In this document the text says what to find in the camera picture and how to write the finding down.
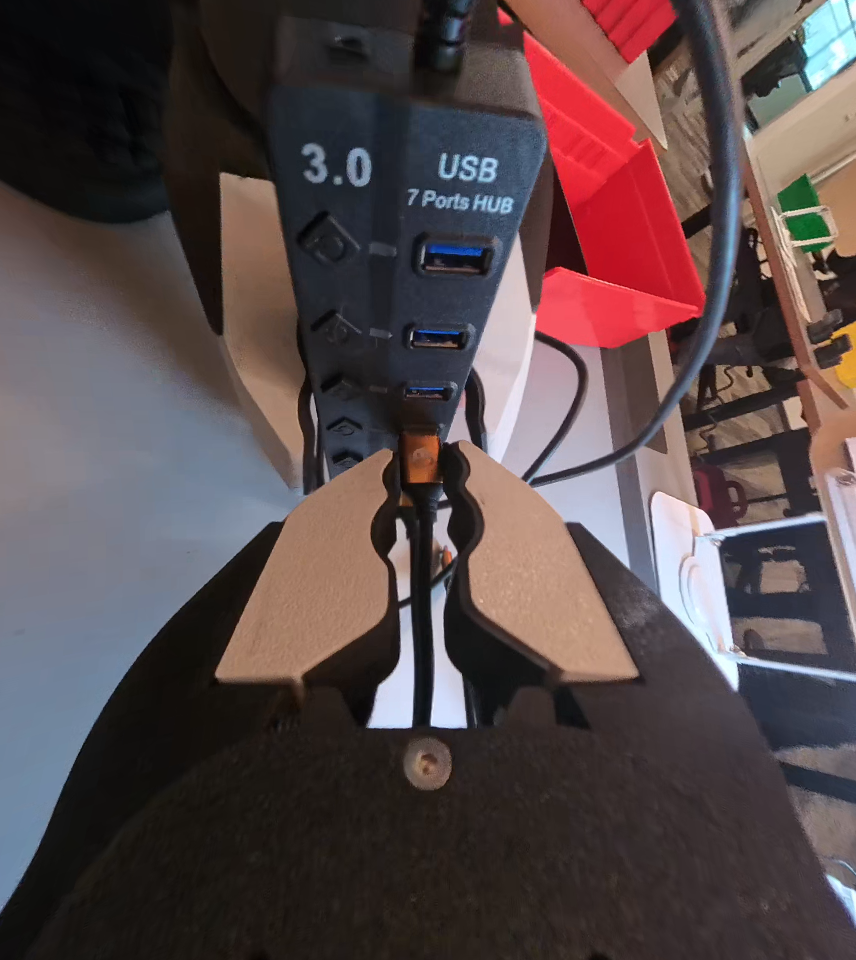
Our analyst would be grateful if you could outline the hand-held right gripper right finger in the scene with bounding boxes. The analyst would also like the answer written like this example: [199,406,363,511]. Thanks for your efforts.
[443,439,640,702]

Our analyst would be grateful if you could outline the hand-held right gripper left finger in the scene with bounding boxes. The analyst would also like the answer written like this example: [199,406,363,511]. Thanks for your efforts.
[214,448,405,699]

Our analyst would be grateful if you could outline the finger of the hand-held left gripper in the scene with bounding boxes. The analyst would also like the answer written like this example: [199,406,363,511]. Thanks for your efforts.
[218,172,312,492]
[473,232,539,466]

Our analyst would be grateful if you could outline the black usb hub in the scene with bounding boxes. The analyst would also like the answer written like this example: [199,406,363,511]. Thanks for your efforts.
[265,13,550,489]

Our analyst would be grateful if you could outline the orange plug usb cable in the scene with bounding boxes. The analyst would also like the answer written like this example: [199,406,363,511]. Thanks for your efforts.
[396,422,447,730]

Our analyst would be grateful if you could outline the small red plastic bin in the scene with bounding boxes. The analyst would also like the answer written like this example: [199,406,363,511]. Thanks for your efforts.
[499,11,706,350]

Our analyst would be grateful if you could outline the thick black hub cable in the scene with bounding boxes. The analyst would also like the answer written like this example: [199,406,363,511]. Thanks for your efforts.
[414,0,745,487]

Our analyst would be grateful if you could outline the white document stand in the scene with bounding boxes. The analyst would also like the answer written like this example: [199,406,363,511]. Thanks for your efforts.
[649,491,856,691]

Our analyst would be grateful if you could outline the black wrist rest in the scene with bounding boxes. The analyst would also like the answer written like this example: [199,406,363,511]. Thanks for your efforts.
[0,0,174,222]

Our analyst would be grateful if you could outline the green bin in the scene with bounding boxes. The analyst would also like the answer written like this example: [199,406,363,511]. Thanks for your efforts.
[775,172,839,255]

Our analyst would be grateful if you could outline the large red plastic bin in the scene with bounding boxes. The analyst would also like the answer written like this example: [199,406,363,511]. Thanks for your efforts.
[581,0,678,63]

